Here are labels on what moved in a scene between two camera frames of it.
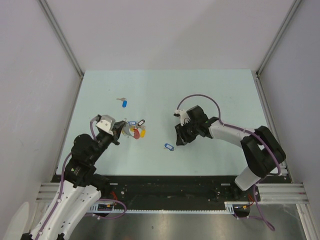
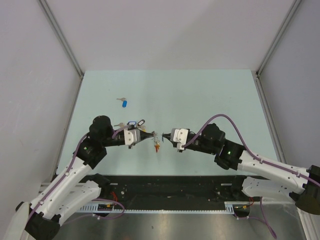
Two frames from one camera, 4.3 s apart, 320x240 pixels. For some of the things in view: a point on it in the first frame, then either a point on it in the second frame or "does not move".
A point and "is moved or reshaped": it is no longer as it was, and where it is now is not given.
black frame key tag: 141,122 does not move
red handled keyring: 136,134 is moved or reshaped
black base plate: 172,192 does not move
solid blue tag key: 124,101 does not move
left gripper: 117,129 → 145,135
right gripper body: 189,130 → 175,143
